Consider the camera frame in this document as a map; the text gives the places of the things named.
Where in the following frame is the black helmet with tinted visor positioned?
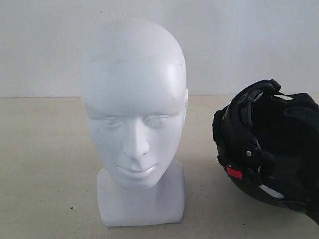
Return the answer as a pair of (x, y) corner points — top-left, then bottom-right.
(212, 79), (319, 222)

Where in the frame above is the white mannequin head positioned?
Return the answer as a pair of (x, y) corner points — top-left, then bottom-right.
(81, 18), (188, 227)

